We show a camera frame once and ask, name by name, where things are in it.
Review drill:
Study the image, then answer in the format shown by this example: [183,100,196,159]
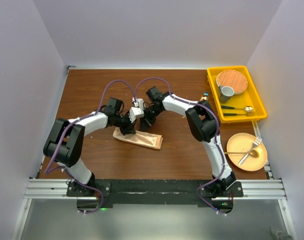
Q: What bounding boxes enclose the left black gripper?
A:
[114,111,137,136]

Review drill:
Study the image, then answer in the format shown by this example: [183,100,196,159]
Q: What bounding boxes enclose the peach satin napkin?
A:
[112,127,163,150]

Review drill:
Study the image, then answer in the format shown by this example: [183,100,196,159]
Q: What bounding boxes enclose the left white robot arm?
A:
[43,97,144,196]

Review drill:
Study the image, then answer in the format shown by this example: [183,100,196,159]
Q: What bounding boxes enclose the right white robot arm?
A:
[140,86,236,197]

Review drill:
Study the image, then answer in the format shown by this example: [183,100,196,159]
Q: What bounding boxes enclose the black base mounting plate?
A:
[66,179,244,213]

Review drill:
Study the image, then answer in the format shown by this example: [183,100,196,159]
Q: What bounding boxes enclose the grey white cup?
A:
[219,86,235,104]

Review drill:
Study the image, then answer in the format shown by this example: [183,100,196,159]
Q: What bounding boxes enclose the yellow plastic tray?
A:
[207,65,268,123]

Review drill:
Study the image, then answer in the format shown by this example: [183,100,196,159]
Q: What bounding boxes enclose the woven orange round plate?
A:
[216,69,248,95]

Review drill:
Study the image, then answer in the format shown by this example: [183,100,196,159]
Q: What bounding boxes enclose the beige round plate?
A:
[226,133,268,172]

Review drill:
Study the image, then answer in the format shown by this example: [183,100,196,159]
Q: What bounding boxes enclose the gold black spoon in tray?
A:
[221,105,254,113]

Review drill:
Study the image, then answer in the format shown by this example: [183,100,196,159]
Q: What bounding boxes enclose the silver fork on plate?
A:
[238,135,263,166]

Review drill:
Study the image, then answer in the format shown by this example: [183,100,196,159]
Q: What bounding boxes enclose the gold spoon on plate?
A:
[224,150,259,158]

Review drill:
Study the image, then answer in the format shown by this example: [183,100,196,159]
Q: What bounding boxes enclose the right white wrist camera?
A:
[132,97,145,109]

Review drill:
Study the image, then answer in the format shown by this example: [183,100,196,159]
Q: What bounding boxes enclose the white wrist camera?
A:
[132,97,145,109]
[129,107,144,123]

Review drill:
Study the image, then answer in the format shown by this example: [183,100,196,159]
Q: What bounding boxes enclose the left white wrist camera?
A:
[129,107,144,123]

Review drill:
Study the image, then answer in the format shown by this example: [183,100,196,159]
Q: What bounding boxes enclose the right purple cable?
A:
[135,76,226,218]

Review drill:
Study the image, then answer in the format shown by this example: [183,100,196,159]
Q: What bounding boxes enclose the black handled utensil in tray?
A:
[223,113,251,117]

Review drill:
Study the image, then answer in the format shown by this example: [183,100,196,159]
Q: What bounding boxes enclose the aluminium rail frame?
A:
[10,119,298,240]

